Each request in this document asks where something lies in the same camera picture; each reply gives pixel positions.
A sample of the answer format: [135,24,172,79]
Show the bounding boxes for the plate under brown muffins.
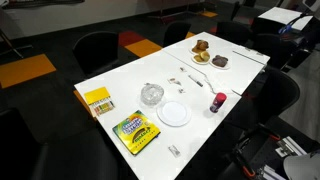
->
[189,45,211,55]

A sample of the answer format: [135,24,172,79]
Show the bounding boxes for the red capped bottle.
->
[209,92,228,114]

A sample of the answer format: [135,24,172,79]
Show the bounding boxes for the white marker pen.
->
[187,74,204,88]

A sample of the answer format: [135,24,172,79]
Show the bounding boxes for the yellow green marker box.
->
[112,109,161,156]

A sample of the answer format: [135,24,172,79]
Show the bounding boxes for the yellow buns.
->
[193,50,211,64]

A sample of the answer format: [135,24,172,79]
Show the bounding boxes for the orange black clamp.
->
[255,124,282,142]
[232,145,258,180]

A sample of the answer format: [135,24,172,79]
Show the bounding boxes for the blue cable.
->
[277,15,303,35]

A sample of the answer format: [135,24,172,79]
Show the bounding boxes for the cut glass jar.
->
[140,91,165,108]

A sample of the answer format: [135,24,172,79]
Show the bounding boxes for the black office chair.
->
[251,32,295,70]
[72,30,121,78]
[248,67,301,126]
[0,106,120,180]
[162,21,192,48]
[215,20,253,46]

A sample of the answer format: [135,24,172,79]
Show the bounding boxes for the plate under chocolate donuts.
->
[209,57,232,71]

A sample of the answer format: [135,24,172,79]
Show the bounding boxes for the clear cut glass bowl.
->
[141,82,165,98]

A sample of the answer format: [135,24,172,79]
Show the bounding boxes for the black tripod stand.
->
[0,27,33,60]

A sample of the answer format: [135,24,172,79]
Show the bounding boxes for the brown muffins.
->
[195,39,210,52]

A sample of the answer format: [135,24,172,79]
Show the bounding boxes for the chocolate donuts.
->
[211,54,230,68]

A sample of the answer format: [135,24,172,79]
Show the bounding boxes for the yellow crayon box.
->
[83,86,116,118]

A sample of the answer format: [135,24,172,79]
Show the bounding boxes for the grey sachet packet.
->
[167,144,182,158]

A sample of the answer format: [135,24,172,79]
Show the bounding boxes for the brown white sachet packet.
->
[167,77,183,87]

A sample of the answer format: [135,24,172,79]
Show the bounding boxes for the white round plate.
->
[156,100,193,128]

